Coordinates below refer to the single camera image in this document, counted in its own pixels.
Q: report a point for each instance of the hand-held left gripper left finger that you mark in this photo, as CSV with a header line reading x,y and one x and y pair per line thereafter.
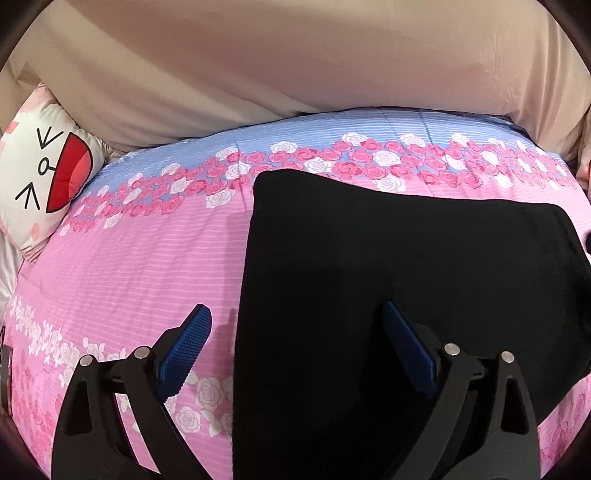
x,y
184,353

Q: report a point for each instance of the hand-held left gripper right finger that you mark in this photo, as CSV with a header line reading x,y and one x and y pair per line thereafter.
x,y
411,348

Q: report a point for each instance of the black pants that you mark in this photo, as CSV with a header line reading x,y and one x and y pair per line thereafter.
x,y
369,258

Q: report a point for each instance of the pink floral blanket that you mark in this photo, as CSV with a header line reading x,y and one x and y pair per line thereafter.
x,y
138,258

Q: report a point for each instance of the dark rectangular object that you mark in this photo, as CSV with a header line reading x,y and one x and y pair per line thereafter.
x,y
4,369

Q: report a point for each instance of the pale pink satin sheet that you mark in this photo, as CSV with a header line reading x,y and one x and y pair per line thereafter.
x,y
7,277

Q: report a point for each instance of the cartoon cat face pillow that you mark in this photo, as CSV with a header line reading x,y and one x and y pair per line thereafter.
x,y
27,166

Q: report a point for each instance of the beige cloth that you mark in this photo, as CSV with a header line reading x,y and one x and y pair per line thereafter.
x,y
277,60

